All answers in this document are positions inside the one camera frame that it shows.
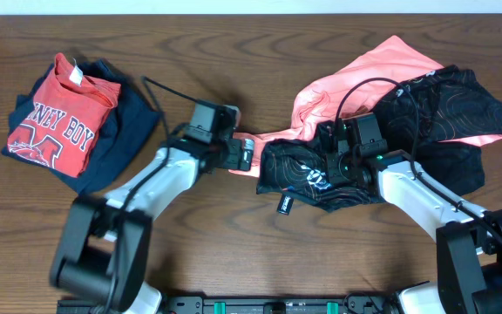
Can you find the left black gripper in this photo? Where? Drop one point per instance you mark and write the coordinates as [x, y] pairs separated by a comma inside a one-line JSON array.
[[238, 148]]

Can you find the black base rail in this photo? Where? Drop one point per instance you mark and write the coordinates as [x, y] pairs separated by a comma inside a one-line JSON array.
[[354, 303]]

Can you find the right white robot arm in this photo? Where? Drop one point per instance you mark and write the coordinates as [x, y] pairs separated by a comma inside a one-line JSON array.
[[468, 237]]

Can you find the red printed folded t-shirt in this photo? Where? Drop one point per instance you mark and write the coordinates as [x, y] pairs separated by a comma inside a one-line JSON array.
[[68, 110]]

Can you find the navy folded garment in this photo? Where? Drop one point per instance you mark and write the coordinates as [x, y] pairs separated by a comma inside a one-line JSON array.
[[122, 135]]

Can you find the black patterned garment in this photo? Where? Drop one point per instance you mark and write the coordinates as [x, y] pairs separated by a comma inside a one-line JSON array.
[[444, 118]]

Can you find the pink t-shirt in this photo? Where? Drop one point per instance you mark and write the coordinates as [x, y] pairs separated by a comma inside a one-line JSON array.
[[318, 101]]

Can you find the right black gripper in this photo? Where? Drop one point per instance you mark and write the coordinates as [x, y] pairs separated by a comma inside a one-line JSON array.
[[333, 159]]

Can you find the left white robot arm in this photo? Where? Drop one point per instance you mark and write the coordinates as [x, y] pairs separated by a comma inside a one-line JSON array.
[[103, 249]]

